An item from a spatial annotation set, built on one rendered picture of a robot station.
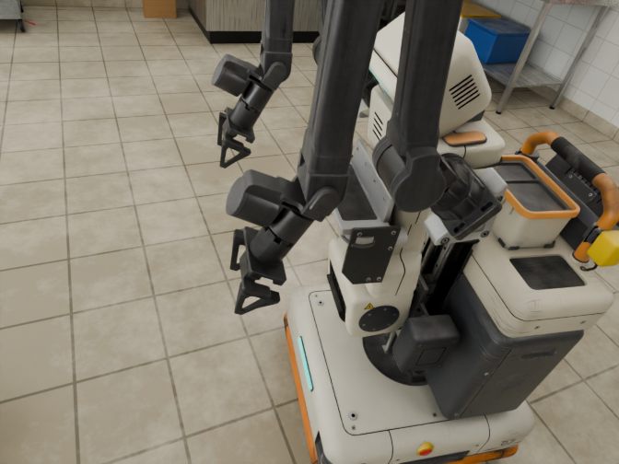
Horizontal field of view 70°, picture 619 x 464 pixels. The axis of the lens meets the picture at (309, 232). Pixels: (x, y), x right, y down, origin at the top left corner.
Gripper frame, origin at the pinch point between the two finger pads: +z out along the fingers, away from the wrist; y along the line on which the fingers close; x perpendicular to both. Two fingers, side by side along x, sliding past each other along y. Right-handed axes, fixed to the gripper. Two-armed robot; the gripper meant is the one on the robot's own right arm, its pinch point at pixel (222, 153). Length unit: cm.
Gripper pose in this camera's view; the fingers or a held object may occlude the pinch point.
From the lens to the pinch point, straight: 109.2
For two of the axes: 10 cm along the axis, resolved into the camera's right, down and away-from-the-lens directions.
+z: -5.5, 6.9, 4.8
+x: 8.1, 2.9, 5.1
